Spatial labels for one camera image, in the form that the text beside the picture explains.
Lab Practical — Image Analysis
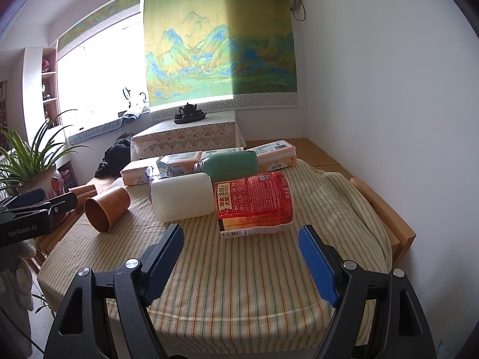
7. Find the white plastic cup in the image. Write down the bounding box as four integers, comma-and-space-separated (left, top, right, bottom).
150, 173, 215, 222

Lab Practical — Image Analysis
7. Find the green insulated bottle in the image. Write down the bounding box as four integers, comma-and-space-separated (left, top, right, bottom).
193, 151, 259, 185

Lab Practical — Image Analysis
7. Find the green spider plant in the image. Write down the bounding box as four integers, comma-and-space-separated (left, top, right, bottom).
1, 109, 89, 194

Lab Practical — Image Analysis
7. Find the orange tissue pack left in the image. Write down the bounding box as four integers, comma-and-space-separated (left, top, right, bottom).
120, 157, 157, 185

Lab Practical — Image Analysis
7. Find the black bag on floor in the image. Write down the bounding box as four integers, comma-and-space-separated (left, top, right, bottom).
95, 139, 131, 178

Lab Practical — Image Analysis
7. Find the lace covered side table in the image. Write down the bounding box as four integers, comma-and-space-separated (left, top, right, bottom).
131, 111, 246, 160

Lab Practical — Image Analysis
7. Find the green mountain landscape tapestry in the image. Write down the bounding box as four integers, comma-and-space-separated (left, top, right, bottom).
143, 0, 298, 109

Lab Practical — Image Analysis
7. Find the orange tissue pack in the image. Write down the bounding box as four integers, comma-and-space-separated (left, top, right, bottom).
120, 157, 157, 185
248, 140, 297, 173
157, 150, 245, 177

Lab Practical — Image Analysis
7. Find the striped yellow tablecloth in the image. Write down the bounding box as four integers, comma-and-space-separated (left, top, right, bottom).
37, 160, 392, 354

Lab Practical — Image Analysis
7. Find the red instant noodle bowl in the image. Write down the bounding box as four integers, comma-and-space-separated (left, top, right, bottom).
214, 171, 294, 238

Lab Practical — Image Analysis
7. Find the brown patterned paper cup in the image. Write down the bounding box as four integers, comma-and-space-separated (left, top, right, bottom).
84, 186, 131, 233

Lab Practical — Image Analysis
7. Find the orange tissue pack middle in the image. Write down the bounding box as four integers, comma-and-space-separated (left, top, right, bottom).
157, 150, 245, 177

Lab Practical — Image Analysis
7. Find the orange tissue pack right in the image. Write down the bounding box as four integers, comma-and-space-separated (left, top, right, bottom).
248, 140, 297, 173

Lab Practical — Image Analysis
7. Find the red white flower pot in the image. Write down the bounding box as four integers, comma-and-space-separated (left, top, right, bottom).
16, 165, 65, 199

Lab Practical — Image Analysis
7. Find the blue orange snack pack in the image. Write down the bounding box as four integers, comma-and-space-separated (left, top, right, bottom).
145, 157, 173, 185

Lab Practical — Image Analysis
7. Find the white pink wall shelf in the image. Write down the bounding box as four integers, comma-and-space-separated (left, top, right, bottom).
22, 47, 61, 143

